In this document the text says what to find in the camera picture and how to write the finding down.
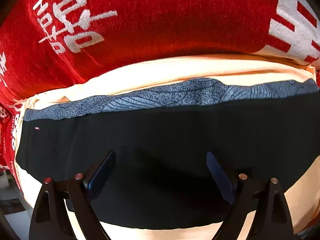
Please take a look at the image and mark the black pants with grey waistband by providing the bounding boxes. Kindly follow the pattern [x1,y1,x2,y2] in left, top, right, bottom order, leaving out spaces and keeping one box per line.
[15,78,320,230]

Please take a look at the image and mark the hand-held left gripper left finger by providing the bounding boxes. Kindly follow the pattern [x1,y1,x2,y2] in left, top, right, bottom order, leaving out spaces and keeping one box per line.
[29,150,117,240]

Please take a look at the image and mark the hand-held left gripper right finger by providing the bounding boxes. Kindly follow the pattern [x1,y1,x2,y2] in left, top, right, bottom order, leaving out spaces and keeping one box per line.
[206,151,295,240]

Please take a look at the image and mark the red printed blanket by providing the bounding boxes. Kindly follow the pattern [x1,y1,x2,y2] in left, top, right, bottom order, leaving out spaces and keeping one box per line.
[0,0,320,180]

